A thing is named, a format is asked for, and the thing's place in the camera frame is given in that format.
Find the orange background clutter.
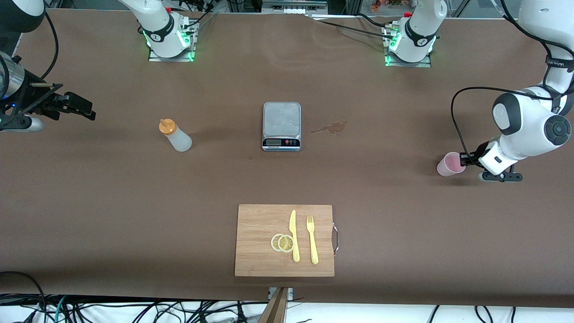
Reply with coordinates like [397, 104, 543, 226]
[370, 0, 404, 12]

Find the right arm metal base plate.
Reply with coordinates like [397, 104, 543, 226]
[148, 20, 196, 62]

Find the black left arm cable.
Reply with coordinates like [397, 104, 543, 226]
[451, 0, 574, 157]

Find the teal floor cable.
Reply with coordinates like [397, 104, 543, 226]
[54, 295, 68, 323]

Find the black table cable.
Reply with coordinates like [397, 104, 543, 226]
[357, 13, 395, 30]
[309, 16, 391, 40]

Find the wooden cutting board metal handle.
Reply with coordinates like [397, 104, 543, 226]
[235, 204, 339, 277]

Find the pink plastic cup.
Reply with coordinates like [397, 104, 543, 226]
[436, 152, 467, 177]

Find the silver digital kitchen scale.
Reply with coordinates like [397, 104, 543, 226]
[262, 102, 301, 152]

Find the metal background frame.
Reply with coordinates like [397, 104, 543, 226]
[261, 0, 330, 15]

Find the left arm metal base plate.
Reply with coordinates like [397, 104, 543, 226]
[385, 22, 432, 68]

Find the yellow plastic fork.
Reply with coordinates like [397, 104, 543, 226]
[306, 215, 319, 265]

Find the brown table cover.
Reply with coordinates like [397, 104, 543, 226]
[0, 8, 574, 309]

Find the black base cable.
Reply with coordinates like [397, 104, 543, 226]
[182, 0, 218, 34]

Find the yellow plastic knife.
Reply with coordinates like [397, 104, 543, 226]
[289, 210, 300, 263]

